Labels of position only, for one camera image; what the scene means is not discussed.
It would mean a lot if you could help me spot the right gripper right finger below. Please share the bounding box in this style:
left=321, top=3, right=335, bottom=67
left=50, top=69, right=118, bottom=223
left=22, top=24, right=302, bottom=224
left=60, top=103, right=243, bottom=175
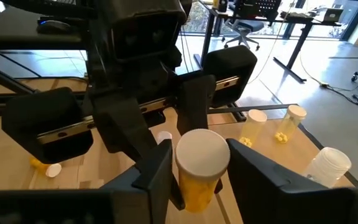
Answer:
left=224, top=138, right=354, bottom=224

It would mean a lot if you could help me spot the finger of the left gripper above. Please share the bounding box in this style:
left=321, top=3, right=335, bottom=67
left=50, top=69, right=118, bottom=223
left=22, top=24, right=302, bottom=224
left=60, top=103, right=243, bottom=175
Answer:
left=91, top=92, right=158, bottom=163
left=175, top=73, right=218, bottom=136

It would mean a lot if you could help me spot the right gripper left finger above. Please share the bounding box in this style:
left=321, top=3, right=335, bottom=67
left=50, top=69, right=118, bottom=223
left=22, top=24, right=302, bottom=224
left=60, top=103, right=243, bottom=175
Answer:
left=99, top=138, right=186, bottom=224

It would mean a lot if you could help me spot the orange pill bottle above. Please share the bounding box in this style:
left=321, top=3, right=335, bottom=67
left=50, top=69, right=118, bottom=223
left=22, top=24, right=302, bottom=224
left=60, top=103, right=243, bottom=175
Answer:
left=29, top=157, right=63, bottom=179
left=175, top=128, right=231, bottom=214

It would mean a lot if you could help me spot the pale yellow pill bottle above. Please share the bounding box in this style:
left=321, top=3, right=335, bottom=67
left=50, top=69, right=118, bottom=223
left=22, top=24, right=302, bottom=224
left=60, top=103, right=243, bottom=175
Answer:
left=274, top=104, right=308, bottom=144
left=239, top=108, right=269, bottom=148

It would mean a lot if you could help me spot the grey desk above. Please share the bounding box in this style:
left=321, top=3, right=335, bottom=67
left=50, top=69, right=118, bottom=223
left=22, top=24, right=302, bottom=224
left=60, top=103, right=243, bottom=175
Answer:
left=0, top=0, right=90, bottom=52

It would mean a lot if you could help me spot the black office chair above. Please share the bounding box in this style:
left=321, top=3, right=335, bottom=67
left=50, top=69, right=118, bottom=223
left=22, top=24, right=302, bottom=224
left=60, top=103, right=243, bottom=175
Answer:
left=222, top=17, right=266, bottom=52

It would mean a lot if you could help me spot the black computer mouse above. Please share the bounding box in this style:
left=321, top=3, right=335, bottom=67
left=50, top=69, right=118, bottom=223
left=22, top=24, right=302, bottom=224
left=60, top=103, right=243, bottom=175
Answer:
left=35, top=19, right=74, bottom=35

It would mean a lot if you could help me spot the black office desk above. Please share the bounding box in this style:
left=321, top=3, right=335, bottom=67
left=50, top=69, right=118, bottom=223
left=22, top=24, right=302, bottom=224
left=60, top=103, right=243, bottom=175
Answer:
left=194, top=0, right=346, bottom=83

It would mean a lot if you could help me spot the laptop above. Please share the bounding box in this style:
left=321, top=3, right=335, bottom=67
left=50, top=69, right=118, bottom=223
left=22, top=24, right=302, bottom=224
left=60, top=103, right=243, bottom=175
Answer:
left=321, top=7, right=344, bottom=22

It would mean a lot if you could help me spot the wooden shelf with black frame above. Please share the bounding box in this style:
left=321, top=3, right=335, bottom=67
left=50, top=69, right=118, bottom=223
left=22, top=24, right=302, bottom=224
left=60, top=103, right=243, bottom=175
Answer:
left=166, top=103, right=358, bottom=224

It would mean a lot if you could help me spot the black metal table frame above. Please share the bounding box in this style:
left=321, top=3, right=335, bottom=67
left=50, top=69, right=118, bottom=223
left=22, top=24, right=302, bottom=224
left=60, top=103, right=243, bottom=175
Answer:
left=0, top=42, right=105, bottom=118

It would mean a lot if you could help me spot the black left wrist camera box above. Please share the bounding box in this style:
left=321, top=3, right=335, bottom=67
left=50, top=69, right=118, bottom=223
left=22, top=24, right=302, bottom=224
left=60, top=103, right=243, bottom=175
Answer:
left=99, top=0, right=188, bottom=65

